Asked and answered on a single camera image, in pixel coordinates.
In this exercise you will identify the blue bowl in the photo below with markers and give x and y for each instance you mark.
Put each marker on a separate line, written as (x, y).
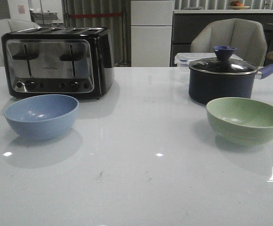
(42, 117)

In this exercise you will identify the glass lid with blue knob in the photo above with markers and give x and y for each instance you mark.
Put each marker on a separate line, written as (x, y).
(222, 63)

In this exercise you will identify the green bowl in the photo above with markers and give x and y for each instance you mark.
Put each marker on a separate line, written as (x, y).
(241, 121)

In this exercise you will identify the white refrigerator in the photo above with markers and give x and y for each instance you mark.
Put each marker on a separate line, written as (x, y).
(151, 30)

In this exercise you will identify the plate of fruit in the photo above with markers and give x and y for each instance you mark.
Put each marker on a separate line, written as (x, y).
(236, 5)

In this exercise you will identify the clear plastic food container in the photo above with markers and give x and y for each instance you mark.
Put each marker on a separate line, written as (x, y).
(184, 59)

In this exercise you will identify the black and steel toaster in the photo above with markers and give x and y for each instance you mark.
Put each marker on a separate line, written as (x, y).
(70, 61)

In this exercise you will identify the dark blue saucepan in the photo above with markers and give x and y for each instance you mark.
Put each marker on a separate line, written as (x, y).
(208, 84)

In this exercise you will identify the beige chair right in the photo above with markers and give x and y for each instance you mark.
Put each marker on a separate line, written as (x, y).
(245, 35)

